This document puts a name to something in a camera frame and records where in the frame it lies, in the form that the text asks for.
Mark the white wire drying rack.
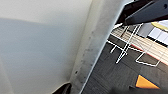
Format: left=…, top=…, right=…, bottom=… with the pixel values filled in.
left=106, top=22, right=168, bottom=68

